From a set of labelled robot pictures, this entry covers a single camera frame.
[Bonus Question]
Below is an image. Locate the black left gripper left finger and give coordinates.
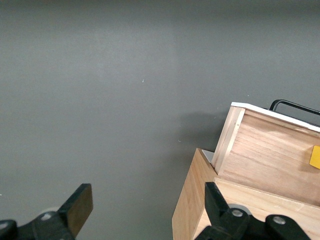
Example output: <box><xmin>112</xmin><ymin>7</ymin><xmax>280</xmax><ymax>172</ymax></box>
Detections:
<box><xmin>0</xmin><ymin>183</ymin><xmax>94</xmax><ymax>240</ymax></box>

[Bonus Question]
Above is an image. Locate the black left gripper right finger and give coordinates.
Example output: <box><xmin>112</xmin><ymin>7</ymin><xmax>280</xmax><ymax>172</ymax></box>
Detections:
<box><xmin>194</xmin><ymin>181</ymin><xmax>312</xmax><ymax>240</ymax></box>

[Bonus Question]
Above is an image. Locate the yellow cube block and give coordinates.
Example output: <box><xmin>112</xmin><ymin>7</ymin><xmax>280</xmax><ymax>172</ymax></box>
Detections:
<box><xmin>309</xmin><ymin>145</ymin><xmax>320</xmax><ymax>171</ymax></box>

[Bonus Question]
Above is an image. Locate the black drawer handle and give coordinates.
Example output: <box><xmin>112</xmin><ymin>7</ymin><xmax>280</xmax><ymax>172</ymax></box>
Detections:
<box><xmin>269</xmin><ymin>99</ymin><xmax>320</xmax><ymax>127</ymax></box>

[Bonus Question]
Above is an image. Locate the wooden drawer cabinet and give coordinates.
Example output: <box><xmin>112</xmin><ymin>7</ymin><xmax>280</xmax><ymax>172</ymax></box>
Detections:
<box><xmin>171</xmin><ymin>147</ymin><xmax>320</xmax><ymax>240</ymax></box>

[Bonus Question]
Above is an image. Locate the closed drawer white front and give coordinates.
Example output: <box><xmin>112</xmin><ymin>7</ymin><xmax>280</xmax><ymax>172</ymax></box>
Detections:
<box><xmin>201</xmin><ymin>149</ymin><xmax>215</xmax><ymax>166</ymax></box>

